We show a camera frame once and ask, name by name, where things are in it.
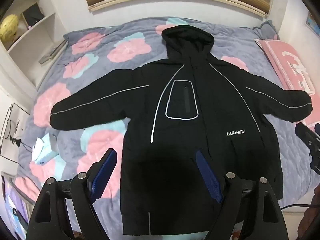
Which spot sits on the white wall poster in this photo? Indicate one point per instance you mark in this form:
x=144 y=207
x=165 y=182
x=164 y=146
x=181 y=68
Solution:
x=12 y=132

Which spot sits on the black hooded jacket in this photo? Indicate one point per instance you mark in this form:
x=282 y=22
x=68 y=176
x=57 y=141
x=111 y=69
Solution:
x=175 y=135

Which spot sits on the pink pillow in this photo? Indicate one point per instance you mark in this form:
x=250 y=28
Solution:
x=282 y=57

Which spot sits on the white wall shelf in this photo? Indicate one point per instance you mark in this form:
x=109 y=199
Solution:
x=47 y=22

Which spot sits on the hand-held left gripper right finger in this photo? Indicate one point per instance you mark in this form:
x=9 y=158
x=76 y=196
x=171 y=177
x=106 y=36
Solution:
x=208 y=177

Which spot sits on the purple printed panel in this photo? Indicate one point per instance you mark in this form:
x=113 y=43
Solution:
x=13 y=210

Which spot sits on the grey floral plush blanket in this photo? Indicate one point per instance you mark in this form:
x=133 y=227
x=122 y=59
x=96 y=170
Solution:
x=100 y=45

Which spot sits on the grey pillow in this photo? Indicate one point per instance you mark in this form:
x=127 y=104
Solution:
x=268 y=30

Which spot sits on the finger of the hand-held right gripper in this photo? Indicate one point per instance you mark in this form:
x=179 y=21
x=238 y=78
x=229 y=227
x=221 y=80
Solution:
x=305 y=133

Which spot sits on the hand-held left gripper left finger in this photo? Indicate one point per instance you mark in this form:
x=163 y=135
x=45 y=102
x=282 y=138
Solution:
x=105 y=170

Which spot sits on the light blue tissue box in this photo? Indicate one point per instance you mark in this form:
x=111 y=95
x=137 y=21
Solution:
x=45 y=151

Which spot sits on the black box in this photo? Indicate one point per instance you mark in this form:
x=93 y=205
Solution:
x=32 y=13

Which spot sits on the yellow ball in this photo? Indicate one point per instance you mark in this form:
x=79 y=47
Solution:
x=9 y=27

